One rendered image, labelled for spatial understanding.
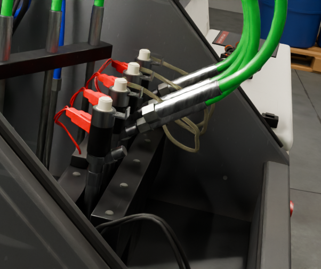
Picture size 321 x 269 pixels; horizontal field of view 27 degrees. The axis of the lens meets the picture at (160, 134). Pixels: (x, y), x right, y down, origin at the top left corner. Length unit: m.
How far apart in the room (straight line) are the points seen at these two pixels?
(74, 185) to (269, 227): 0.27
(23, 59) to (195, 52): 0.30
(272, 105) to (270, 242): 0.47
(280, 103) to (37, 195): 0.91
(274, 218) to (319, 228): 2.13
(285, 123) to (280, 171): 0.15
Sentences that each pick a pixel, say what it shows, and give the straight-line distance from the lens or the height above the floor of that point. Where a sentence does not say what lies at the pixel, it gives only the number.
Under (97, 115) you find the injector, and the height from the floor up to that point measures 1.09.
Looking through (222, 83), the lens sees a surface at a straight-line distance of 0.75.
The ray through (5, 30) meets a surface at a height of 1.14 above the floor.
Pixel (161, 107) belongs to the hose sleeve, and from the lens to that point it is 0.77.
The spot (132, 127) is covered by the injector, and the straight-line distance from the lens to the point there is 0.87.
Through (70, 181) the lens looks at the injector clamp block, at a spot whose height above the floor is 0.98.
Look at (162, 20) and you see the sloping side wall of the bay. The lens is 1.07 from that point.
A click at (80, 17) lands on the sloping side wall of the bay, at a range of 1.10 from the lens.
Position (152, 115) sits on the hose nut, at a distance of 0.77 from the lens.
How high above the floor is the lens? 1.38
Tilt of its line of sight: 22 degrees down
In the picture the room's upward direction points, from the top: 10 degrees clockwise
